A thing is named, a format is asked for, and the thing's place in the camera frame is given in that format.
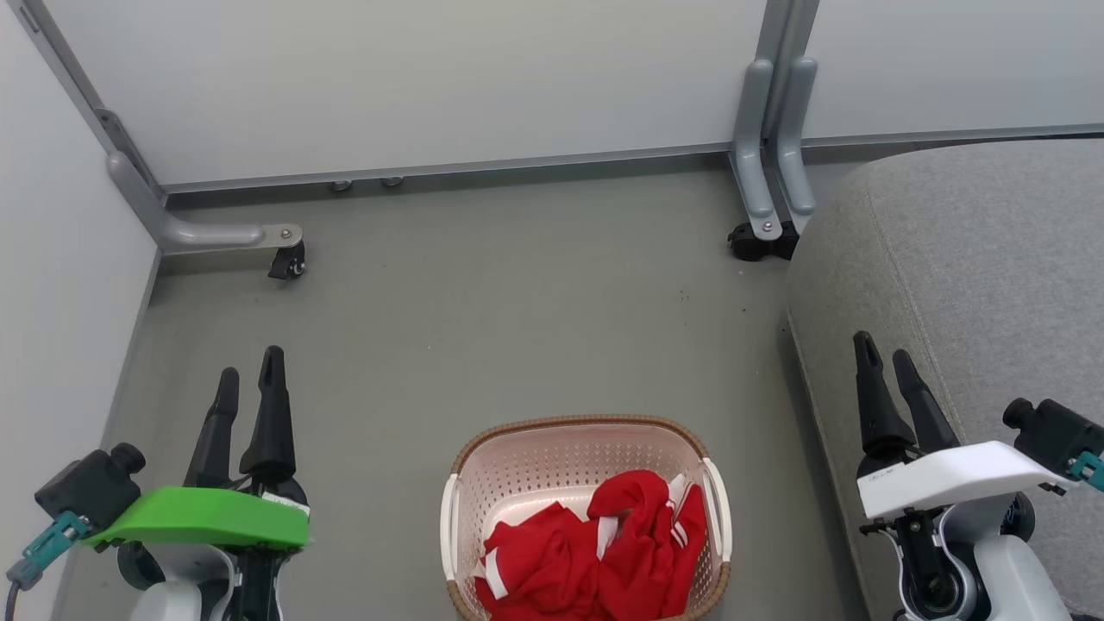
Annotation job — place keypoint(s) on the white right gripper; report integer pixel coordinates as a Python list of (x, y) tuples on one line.
[(957, 479)]

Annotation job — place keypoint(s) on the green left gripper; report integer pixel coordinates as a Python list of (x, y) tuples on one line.
[(207, 517)]

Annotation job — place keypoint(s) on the grey fabric sofa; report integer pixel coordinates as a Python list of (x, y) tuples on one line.
[(975, 285)]

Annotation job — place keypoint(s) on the black caster wheel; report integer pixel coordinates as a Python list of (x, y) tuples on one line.
[(289, 261), (759, 243)]

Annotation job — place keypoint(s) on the grey partition foot single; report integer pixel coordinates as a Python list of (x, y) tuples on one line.
[(198, 233)]

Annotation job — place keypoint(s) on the grey partition foot double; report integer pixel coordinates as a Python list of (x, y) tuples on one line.
[(763, 155)]

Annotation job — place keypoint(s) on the pink laundry basket brown rim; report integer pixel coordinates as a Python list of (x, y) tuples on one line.
[(552, 466)]

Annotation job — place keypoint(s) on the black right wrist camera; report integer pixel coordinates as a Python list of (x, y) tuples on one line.
[(1056, 435)]

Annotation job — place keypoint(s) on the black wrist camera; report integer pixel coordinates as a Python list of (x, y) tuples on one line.
[(1056, 435), (86, 487)]

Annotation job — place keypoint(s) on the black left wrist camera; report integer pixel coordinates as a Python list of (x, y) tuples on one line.
[(86, 487)]

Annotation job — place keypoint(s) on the grey partition bottom rail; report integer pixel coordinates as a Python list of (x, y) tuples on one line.
[(448, 168)]

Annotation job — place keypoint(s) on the grey partition corner post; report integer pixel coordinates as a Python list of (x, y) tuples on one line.
[(82, 90)]

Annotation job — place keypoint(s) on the grey partition upright post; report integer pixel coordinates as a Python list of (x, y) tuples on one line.
[(787, 34)]

